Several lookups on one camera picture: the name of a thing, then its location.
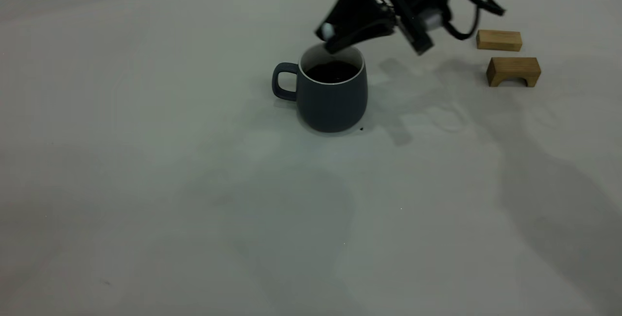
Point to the flat rectangular wooden block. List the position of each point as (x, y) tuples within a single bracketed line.
[(499, 40)]

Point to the arched wooden block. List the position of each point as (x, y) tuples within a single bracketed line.
[(513, 66)]

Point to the dark coffee liquid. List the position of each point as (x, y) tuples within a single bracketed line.
[(333, 73)]

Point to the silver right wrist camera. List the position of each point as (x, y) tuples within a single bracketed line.
[(430, 19)]

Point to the dark grey ceramic cup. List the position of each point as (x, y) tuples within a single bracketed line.
[(333, 107)]

